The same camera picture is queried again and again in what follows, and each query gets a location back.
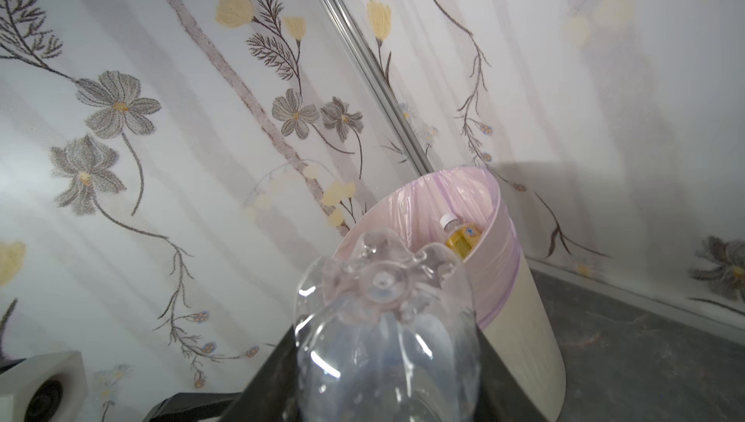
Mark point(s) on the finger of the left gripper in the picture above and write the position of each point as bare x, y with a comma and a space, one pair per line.
192, 407

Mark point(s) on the pink bin liner bag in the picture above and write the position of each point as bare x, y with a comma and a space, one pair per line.
462, 208

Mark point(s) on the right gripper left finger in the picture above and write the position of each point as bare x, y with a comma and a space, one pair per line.
272, 395

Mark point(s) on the cream waste bin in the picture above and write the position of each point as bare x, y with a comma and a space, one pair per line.
508, 308

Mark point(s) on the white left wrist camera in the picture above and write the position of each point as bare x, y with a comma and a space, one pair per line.
49, 387

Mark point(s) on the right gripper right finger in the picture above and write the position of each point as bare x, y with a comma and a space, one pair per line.
501, 399

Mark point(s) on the blue label water bottle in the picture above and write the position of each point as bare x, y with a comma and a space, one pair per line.
387, 334

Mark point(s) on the yellow red tea bottle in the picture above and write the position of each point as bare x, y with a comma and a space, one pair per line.
461, 237

